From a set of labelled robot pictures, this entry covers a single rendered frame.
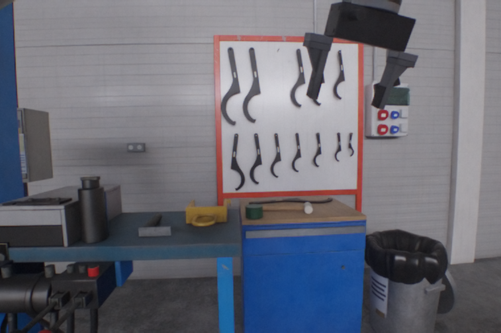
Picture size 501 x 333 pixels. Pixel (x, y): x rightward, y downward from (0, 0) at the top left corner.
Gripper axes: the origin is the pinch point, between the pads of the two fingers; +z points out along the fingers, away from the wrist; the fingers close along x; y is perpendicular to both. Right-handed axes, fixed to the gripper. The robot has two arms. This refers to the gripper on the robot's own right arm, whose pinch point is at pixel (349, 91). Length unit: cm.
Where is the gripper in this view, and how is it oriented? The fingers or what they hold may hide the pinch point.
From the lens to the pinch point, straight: 51.7
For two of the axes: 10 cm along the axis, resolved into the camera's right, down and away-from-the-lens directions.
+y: 1.1, 4.7, -8.7
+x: 9.8, 0.8, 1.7
